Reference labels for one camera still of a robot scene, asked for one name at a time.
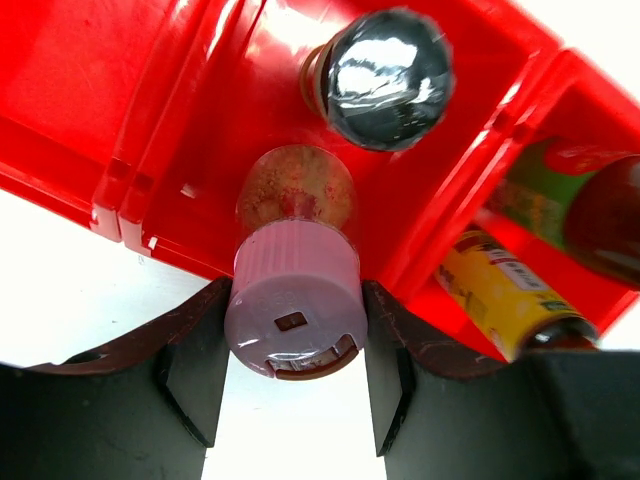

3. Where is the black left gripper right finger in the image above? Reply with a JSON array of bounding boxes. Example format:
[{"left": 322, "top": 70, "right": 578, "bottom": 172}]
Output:
[{"left": 362, "top": 281, "right": 639, "bottom": 479}]

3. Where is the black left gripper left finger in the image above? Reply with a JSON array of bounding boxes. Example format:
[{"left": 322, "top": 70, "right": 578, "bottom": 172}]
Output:
[{"left": 1, "top": 277, "right": 231, "bottom": 479}]

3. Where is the yellow-label dark sauce bottle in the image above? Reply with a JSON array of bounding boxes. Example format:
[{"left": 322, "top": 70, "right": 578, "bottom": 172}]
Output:
[{"left": 434, "top": 224, "right": 599, "bottom": 362}]

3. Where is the pink-cap spice jar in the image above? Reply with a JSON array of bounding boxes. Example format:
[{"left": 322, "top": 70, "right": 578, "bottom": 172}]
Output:
[{"left": 224, "top": 145, "right": 368, "bottom": 381}]

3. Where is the green-label red sauce bottle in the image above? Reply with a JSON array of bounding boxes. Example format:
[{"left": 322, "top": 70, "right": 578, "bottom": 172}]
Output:
[{"left": 486, "top": 138, "right": 639, "bottom": 290}]

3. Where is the black-cap spice shaker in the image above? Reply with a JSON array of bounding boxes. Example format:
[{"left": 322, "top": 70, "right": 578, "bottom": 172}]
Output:
[{"left": 299, "top": 7, "right": 455, "bottom": 152}]

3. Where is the red three-compartment plastic tray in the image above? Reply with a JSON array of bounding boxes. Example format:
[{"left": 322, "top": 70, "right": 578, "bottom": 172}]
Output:
[{"left": 1, "top": 1, "right": 639, "bottom": 367}]

